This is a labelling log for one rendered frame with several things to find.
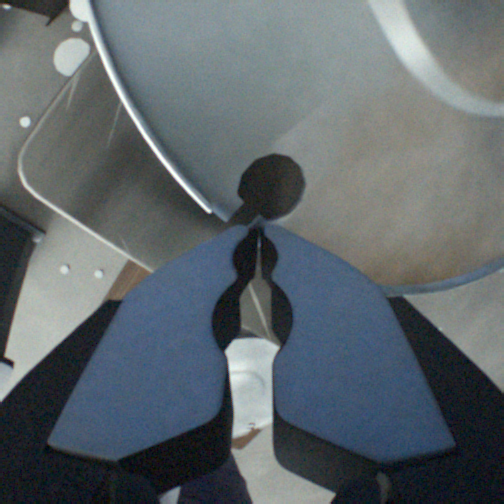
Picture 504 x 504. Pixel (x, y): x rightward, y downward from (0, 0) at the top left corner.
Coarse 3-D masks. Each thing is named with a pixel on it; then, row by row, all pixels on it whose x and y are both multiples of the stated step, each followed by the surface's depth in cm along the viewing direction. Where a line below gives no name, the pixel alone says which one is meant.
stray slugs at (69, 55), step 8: (72, 0) 18; (80, 0) 19; (72, 8) 19; (80, 8) 19; (80, 16) 19; (72, 40) 20; (80, 40) 20; (64, 48) 20; (72, 48) 20; (80, 48) 20; (88, 48) 20; (56, 56) 20; (64, 56) 20; (72, 56) 20; (80, 56) 20; (56, 64) 20; (64, 64) 20; (72, 64) 20; (64, 72) 20; (72, 72) 20
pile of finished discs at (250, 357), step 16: (240, 336) 70; (256, 336) 70; (240, 352) 71; (256, 352) 72; (272, 352) 73; (240, 368) 73; (256, 368) 74; (240, 384) 74; (256, 384) 76; (240, 400) 77; (256, 400) 78; (240, 416) 80; (256, 416) 82; (240, 432) 83
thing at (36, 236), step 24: (0, 216) 80; (0, 240) 74; (24, 240) 81; (0, 264) 68; (24, 264) 77; (0, 288) 63; (0, 312) 59; (0, 336) 56; (0, 360) 50; (0, 384) 52
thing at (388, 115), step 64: (128, 0) 9; (192, 0) 9; (256, 0) 10; (320, 0) 10; (384, 0) 11; (448, 0) 11; (128, 64) 10; (192, 64) 10; (256, 64) 11; (320, 64) 11; (384, 64) 12; (448, 64) 12; (192, 128) 11; (256, 128) 12; (320, 128) 12; (384, 128) 13; (448, 128) 14; (192, 192) 12; (320, 192) 13; (384, 192) 14; (448, 192) 15; (384, 256) 16; (448, 256) 17
